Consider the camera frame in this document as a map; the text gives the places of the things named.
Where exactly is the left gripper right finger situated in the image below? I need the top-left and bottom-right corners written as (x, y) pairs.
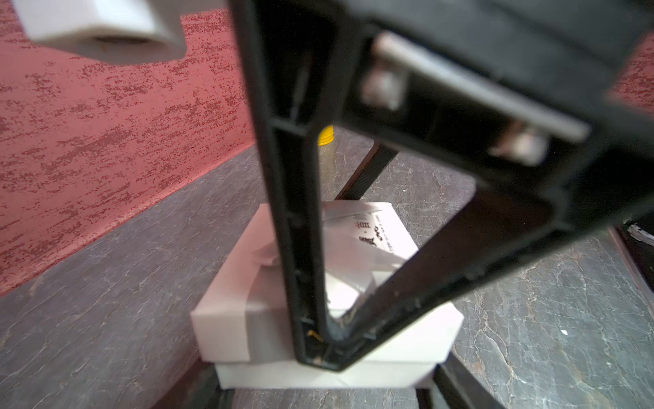
top-left (326, 1), bottom-right (653, 371)

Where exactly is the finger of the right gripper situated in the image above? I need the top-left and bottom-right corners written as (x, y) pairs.
top-left (336, 142), bottom-right (399, 200)
top-left (416, 352), bottom-right (505, 409)

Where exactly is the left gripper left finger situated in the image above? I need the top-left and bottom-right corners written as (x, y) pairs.
top-left (229, 1), bottom-right (364, 366)

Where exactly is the white jewelry box lid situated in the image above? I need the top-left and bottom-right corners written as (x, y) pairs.
top-left (191, 200), bottom-right (463, 364)

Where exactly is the white jewelry box base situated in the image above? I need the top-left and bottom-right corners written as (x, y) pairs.
top-left (215, 361), bottom-right (435, 390)

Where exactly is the yellow pencil cup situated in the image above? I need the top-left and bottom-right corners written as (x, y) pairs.
top-left (318, 125), bottom-right (335, 147)

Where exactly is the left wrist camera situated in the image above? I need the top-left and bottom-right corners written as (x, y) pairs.
top-left (12, 0), bottom-right (228, 65)

